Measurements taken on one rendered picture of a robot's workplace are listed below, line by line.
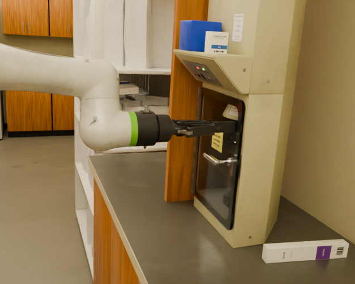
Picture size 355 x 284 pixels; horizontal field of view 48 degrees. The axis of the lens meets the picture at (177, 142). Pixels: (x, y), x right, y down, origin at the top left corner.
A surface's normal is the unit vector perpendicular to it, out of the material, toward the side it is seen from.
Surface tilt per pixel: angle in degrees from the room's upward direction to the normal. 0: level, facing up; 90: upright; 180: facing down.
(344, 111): 90
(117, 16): 83
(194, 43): 90
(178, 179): 90
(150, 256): 0
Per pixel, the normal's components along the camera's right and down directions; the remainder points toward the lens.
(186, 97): 0.34, 0.26
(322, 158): -0.94, 0.04
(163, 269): 0.06, -0.96
